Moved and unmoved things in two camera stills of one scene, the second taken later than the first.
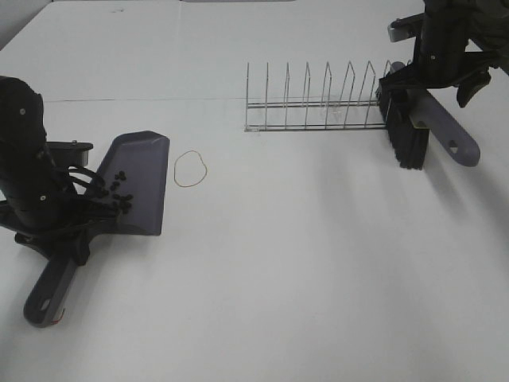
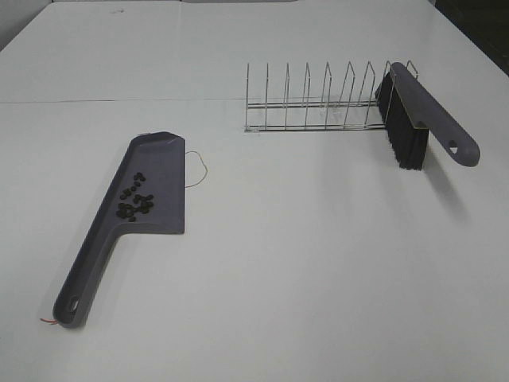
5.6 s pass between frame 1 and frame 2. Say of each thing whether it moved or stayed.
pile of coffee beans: moved
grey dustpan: moved
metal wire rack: stayed
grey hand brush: stayed
